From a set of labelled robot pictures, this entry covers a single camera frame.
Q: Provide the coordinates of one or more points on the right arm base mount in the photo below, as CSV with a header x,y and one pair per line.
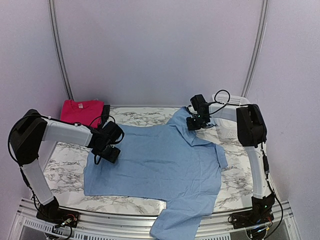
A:
x,y
248,218

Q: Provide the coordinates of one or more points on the wall aluminium profile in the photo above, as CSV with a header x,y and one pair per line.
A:
x,y
58,48
257,47

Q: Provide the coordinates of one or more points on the left wall aluminium profile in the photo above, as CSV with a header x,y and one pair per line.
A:
x,y
58,48

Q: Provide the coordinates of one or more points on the right wall aluminium profile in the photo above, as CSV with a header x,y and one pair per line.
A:
x,y
257,47

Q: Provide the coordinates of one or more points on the light blue shirt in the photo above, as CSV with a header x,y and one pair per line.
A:
x,y
165,162

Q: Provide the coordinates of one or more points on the folded black garment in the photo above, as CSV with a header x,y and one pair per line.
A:
x,y
105,113

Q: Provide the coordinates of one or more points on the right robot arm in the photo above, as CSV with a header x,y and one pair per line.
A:
x,y
252,135

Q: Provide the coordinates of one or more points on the white plastic laundry basket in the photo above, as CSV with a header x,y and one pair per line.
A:
x,y
226,118

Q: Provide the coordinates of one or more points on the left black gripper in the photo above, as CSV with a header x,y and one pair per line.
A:
x,y
112,158

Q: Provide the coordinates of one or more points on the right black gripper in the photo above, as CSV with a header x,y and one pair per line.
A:
x,y
191,127

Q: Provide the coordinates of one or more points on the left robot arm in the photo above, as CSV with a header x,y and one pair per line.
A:
x,y
32,139

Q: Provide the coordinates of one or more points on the magenta t-shirt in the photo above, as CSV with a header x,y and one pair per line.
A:
x,y
83,112

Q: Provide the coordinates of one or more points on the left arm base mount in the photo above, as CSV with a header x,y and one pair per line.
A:
x,y
61,218

